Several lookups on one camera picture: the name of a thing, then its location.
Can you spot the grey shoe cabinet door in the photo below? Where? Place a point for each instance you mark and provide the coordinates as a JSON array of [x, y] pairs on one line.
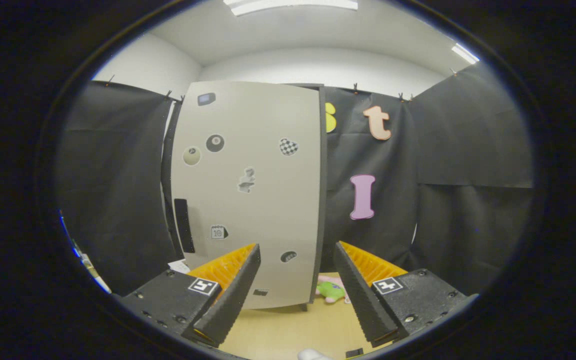
[[258, 215]]

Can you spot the white blue plastic item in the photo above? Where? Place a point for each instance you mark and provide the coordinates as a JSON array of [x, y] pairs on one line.
[[99, 282]]

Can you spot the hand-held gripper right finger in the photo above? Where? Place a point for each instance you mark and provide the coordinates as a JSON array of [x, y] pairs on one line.
[[363, 300]]

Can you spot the pink green plush toy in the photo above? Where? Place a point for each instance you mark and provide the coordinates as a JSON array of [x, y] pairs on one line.
[[330, 291]]

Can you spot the grey shoe cabinet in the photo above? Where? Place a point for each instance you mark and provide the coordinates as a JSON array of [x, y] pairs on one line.
[[323, 200]]

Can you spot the small ceiling light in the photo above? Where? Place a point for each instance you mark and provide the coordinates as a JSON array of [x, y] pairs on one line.
[[465, 53]]

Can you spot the stack of books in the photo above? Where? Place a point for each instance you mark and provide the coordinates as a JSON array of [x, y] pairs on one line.
[[179, 266]]

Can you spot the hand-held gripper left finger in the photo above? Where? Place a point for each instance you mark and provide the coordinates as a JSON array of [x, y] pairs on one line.
[[230, 300]]

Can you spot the long ceiling light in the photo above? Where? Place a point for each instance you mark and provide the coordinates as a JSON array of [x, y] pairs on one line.
[[293, 5]]

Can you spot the black backdrop cloth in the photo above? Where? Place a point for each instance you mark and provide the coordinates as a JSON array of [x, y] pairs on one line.
[[468, 150]]

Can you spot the row of small cloth clips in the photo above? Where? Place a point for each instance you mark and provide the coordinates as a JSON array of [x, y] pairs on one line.
[[354, 89]]

